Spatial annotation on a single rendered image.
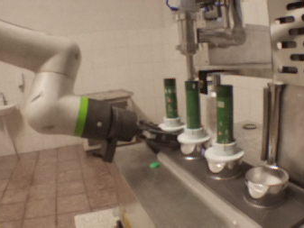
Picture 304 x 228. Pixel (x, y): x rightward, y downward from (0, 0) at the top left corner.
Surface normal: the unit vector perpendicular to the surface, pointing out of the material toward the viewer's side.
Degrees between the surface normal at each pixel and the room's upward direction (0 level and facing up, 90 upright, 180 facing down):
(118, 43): 90
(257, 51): 90
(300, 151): 90
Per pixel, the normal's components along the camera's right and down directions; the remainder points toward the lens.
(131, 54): 0.35, 0.18
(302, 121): -0.93, 0.15
